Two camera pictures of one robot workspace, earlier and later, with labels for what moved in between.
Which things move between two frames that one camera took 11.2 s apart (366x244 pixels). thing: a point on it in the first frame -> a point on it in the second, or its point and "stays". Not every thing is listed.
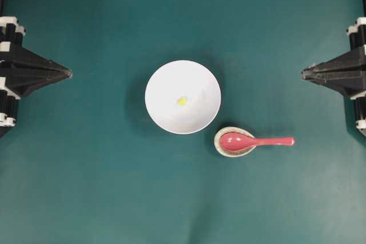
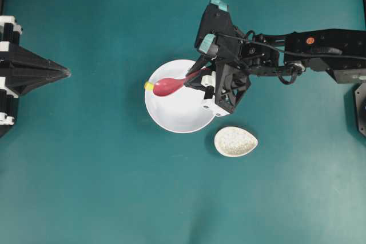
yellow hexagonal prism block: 182,102 -> 149,85
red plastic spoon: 239,142 -> 167,86
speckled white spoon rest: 229,153 stays
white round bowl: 183,79 stays
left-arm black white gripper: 25,71 stays
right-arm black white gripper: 346,72 -> 227,84
